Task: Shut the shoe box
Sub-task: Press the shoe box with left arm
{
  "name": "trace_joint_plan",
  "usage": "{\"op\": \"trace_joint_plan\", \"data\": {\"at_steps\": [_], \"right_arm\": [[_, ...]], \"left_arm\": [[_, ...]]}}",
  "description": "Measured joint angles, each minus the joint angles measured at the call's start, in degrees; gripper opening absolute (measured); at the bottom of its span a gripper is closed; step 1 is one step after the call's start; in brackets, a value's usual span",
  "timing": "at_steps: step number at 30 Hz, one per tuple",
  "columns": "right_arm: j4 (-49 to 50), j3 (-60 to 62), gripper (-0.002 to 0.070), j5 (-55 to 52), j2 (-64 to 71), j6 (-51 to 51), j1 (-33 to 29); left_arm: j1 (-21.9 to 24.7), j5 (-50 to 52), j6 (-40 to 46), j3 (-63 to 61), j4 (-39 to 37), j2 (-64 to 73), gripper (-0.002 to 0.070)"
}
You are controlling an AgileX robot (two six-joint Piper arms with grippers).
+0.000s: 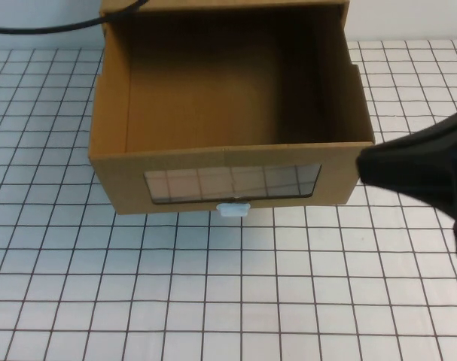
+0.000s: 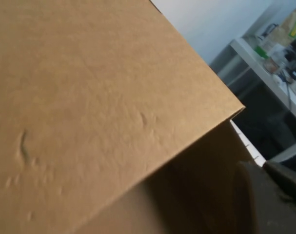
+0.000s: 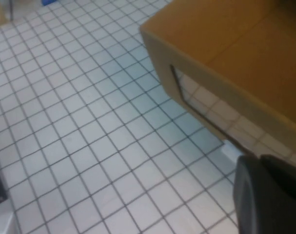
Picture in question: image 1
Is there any cardboard drawer with clear window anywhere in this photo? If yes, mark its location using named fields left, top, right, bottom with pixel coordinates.
left=87, top=3, right=376, bottom=217

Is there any white black grid tablecloth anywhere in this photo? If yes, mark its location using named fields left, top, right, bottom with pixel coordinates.
left=0, top=38, right=457, bottom=361

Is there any white plastic drawer handle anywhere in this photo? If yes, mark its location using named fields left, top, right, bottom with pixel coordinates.
left=217, top=202, right=252, bottom=219

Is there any black cable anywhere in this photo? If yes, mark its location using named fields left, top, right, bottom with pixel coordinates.
left=0, top=0, right=147, bottom=35

